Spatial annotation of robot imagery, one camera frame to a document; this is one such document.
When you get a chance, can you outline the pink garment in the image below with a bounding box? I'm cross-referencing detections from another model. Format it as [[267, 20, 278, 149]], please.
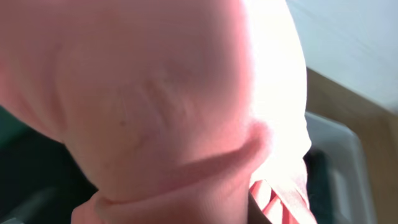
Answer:
[[1, 0, 315, 223]]

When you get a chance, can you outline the red plaid shirt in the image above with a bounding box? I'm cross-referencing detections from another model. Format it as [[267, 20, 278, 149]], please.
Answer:
[[1, 110, 97, 224]]

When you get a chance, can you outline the clear plastic storage bin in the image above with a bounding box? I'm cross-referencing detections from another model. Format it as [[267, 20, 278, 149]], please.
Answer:
[[305, 112, 377, 224]]

